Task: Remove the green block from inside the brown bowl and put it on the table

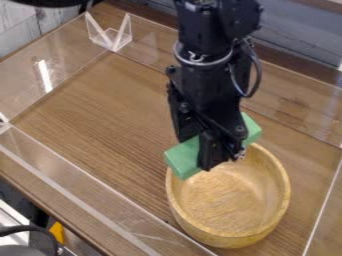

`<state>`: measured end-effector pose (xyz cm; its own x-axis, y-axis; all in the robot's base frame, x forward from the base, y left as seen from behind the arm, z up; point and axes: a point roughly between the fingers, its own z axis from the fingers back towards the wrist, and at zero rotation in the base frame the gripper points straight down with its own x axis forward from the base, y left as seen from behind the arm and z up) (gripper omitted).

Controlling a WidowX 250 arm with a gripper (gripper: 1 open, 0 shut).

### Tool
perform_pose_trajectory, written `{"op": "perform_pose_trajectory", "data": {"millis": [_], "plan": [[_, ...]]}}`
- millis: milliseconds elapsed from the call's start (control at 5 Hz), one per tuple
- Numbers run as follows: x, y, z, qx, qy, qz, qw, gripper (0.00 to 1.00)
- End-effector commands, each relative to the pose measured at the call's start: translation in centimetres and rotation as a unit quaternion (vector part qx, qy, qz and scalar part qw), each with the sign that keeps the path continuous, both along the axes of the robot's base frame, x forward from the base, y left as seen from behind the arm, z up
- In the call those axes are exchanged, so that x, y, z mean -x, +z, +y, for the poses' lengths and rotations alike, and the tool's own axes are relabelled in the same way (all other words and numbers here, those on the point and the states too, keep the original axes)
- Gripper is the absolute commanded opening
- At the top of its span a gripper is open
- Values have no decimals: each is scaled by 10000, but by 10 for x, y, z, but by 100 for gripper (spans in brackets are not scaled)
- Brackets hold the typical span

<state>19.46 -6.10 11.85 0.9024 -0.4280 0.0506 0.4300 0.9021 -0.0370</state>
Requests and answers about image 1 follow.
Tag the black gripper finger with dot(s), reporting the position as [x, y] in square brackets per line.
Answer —
[218, 148]
[185, 123]

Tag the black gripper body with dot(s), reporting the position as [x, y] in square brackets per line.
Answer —
[214, 83]

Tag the yellow and black device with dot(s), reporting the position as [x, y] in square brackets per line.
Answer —
[70, 244]

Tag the clear acrylic corner bracket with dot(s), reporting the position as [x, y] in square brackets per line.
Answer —
[113, 39]

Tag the brown wooden bowl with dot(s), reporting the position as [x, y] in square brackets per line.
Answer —
[232, 206]

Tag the clear acrylic enclosure walls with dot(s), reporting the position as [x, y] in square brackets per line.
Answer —
[86, 129]

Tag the green rectangular block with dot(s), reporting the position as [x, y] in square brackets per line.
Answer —
[182, 156]

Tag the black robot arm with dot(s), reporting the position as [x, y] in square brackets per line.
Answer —
[214, 26]

